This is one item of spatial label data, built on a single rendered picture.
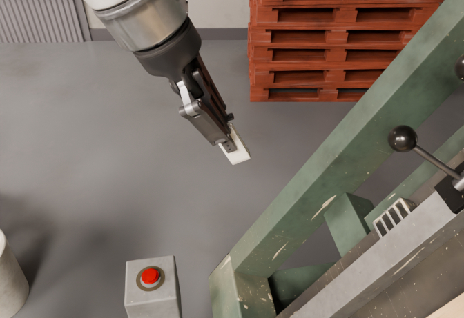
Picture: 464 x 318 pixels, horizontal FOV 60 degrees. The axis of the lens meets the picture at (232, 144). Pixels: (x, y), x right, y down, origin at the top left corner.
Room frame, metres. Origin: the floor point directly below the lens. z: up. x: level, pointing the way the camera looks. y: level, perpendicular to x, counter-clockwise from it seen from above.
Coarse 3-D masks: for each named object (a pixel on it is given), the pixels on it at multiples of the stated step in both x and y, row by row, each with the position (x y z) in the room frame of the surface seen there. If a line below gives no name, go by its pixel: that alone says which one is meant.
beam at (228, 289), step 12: (228, 264) 0.58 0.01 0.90; (216, 276) 0.58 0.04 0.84; (228, 276) 0.55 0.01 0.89; (240, 276) 0.55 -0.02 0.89; (252, 276) 0.56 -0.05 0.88; (216, 288) 0.55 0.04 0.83; (228, 288) 0.52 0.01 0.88; (240, 288) 0.51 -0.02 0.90; (252, 288) 0.52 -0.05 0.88; (264, 288) 0.53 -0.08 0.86; (216, 300) 0.52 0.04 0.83; (228, 300) 0.50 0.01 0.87; (240, 300) 0.48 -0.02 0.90; (252, 300) 0.49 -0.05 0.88; (264, 300) 0.50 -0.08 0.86; (216, 312) 0.49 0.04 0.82; (228, 312) 0.47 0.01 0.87; (240, 312) 0.45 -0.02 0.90; (252, 312) 0.46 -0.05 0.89; (264, 312) 0.47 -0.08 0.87
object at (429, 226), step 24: (408, 216) 0.40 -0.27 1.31; (432, 216) 0.38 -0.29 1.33; (456, 216) 0.36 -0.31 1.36; (384, 240) 0.39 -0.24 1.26; (408, 240) 0.37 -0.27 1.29; (432, 240) 0.36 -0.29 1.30; (360, 264) 0.38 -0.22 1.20; (384, 264) 0.36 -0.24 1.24; (408, 264) 0.35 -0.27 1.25; (336, 288) 0.37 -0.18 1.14; (360, 288) 0.35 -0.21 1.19; (384, 288) 0.35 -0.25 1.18; (312, 312) 0.36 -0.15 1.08; (336, 312) 0.34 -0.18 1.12
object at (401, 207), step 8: (400, 200) 0.44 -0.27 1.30; (408, 200) 0.44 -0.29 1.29; (392, 208) 0.44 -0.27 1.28; (400, 208) 0.44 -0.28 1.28; (408, 208) 0.42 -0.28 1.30; (384, 216) 0.44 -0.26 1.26; (392, 216) 0.43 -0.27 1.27; (400, 216) 0.42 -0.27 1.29; (376, 224) 0.43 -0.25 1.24; (384, 224) 0.42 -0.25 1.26; (392, 224) 0.43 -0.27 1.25; (384, 232) 0.42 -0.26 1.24
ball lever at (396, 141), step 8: (392, 128) 0.43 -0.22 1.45; (400, 128) 0.42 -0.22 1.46; (408, 128) 0.42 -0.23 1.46; (392, 136) 0.42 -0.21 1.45; (400, 136) 0.41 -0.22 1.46; (408, 136) 0.41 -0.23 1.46; (416, 136) 0.41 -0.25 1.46; (392, 144) 0.41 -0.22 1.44; (400, 144) 0.40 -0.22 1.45; (408, 144) 0.40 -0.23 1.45; (416, 144) 0.41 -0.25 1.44; (416, 152) 0.41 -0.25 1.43; (424, 152) 0.41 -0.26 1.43; (432, 160) 0.40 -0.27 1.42; (440, 160) 0.40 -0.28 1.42; (440, 168) 0.40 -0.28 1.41; (448, 168) 0.39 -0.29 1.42; (456, 176) 0.39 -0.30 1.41; (456, 184) 0.38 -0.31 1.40
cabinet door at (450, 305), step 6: (462, 294) 0.28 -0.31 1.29; (456, 300) 0.28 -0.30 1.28; (462, 300) 0.27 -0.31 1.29; (444, 306) 0.28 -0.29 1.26; (450, 306) 0.27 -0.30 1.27; (456, 306) 0.27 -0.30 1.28; (462, 306) 0.27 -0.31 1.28; (438, 312) 0.27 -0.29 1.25; (444, 312) 0.27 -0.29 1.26; (450, 312) 0.27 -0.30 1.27; (456, 312) 0.26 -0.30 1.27; (462, 312) 0.26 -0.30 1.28
